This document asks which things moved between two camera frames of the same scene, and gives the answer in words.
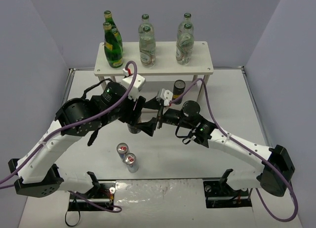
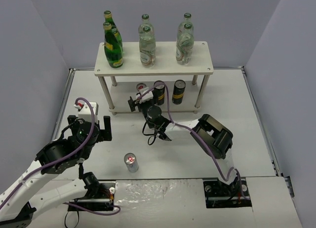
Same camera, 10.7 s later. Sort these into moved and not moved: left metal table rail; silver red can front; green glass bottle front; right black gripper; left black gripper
Moved: left black gripper; right black gripper
Not moved: silver red can front; green glass bottle front; left metal table rail
